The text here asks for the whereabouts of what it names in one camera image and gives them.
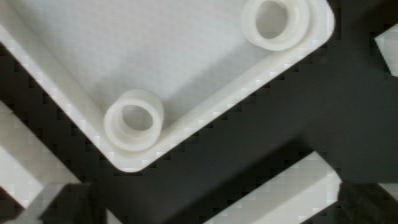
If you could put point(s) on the white L-shaped obstacle fence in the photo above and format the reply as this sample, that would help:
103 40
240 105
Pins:
30 168

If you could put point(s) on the white desk tabletop tray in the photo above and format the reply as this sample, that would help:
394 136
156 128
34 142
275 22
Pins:
101 46

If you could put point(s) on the white desk leg with tags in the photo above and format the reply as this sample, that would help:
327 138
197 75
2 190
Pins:
387 45

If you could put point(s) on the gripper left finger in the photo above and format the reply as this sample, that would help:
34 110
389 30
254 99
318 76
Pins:
76 207

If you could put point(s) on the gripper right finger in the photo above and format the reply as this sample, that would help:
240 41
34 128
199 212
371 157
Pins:
368 201

